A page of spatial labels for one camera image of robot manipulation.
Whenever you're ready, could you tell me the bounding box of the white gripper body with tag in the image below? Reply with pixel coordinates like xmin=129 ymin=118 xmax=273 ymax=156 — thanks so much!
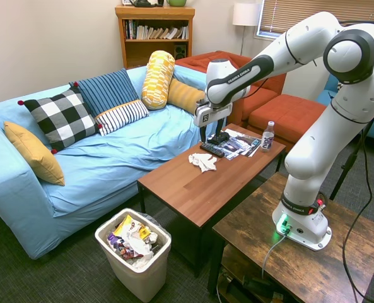
xmin=194 ymin=100 xmax=233 ymax=129

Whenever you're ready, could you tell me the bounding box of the white tissue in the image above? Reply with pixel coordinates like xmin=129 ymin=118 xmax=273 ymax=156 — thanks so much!
xmin=188 ymin=152 xmax=218 ymax=174

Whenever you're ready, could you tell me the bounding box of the crumpled white paper trash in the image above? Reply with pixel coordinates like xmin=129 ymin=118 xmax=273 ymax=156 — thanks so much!
xmin=123 ymin=230 xmax=159 ymax=269

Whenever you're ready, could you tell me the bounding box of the beige plastic trash bin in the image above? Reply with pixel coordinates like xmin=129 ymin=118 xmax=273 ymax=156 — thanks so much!
xmin=94 ymin=207 xmax=172 ymax=303

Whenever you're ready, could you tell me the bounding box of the black game controller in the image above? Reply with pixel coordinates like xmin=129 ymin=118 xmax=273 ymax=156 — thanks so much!
xmin=207 ymin=131 xmax=230 ymax=145

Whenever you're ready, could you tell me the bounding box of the black remote control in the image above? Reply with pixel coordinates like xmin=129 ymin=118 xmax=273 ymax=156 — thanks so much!
xmin=199 ymin=142 xmax=225 ymax=158

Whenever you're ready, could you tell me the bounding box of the dark cover glossy magazine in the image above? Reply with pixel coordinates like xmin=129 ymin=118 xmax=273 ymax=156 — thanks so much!
xmin=219 ymin=131 xmax=254 ymax=160

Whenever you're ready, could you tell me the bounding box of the mustard striped cushion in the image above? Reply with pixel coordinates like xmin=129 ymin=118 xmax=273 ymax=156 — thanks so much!
xmin=167 ymin=78 xmax=206 ymax=115

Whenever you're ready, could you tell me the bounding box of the white blue cover magazine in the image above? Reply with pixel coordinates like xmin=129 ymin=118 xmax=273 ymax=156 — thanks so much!
xmin=237 ymin=134 xmax=262 ymax=158

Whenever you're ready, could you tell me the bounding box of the clear labelled drink bottle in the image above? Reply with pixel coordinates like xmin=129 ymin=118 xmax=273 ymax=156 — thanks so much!
xmin=260 ymin=121 xmax=276 ymax=153

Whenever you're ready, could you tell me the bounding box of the wooden coffee table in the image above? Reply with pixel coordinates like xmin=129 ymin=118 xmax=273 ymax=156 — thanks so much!
xmin=137 ymin=122 xmax=287 ymax=278

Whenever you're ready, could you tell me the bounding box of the orange armchair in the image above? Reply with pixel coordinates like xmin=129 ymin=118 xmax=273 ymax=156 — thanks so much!
xmin=175 ymin=50 xmax=288 ymax=126

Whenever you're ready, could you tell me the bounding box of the yellow patterned bolster pillow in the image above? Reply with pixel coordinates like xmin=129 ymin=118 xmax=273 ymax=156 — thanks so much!
xmin=140 ymin=50 xmax=176 ymax=110

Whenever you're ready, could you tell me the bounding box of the white navy striped cushion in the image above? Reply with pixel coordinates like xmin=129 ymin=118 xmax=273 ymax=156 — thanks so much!
xmin=94 ymin=99 xmax=150 ymax=137

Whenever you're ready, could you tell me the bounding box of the wooden bookshelf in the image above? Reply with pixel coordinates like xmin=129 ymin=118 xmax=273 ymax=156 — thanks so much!
xmin=114 ymin=4 xmax=196 ymax=70

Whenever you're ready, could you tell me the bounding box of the light blue sofa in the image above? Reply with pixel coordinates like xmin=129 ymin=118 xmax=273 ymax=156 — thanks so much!
xmin=0 ymin=64 xmax=228 ymax=260

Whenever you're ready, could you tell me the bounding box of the row of books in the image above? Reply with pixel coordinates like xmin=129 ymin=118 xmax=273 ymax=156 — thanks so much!
xmin=124 ymin=19 xmax=189 ymax=40

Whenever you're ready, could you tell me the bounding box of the white shade floor lamp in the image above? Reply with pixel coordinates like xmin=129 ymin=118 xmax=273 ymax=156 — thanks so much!
xmin=232 ymin=3 xmax=262 ymax=57

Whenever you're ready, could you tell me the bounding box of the blue striped cushion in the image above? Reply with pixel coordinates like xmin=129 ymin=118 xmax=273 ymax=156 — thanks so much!
xmin=68 ymin=68 xmax=140 ymax=118

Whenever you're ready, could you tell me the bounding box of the wooden window blind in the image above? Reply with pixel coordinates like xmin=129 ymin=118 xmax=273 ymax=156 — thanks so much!
xmin=257 ymin=0 xmax=374 ymax=53

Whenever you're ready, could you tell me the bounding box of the yellow white snack wrapper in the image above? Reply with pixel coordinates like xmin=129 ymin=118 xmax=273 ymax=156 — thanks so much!
xmin=113 ymin=214 xmax=143 ymax=237

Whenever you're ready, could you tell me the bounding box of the purple snack wrapper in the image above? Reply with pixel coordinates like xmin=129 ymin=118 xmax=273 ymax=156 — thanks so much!
xmin=107 ymin=232 xmax=121 ymax=250

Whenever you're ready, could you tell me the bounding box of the black white checked cushion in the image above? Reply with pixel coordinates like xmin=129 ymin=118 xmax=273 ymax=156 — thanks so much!
xmin=18 ymin=82 xmax=103 ymax=155

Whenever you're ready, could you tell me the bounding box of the black power supply box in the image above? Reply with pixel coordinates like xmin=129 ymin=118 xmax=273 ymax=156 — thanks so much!
xmin=242 ymin=274 xmax=276 ymax=295

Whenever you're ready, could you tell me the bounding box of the plain mustard yellow cushion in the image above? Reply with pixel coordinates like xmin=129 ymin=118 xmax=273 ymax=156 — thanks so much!
xmin=3 ymin=121 xmax=66 ymax=187

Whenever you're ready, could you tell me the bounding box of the rustic wooden side table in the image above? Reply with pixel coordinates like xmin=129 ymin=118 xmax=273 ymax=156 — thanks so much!
xmin=207 ymin=172 xmax=374 ymax=303

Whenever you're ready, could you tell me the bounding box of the black camera stand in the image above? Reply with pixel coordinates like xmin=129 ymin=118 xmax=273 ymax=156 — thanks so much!
xmin=329 ymin=122 xmax=374 ymax=201

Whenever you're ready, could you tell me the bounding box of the grey cable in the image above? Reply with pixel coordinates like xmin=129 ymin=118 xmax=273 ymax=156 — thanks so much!
xmin=261 ymin=232 xmax=288 ymax=278

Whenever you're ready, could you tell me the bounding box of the black cable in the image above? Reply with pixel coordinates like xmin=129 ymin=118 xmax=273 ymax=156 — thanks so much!
xmin=342 ymin=126 xmax=374 ymax=303

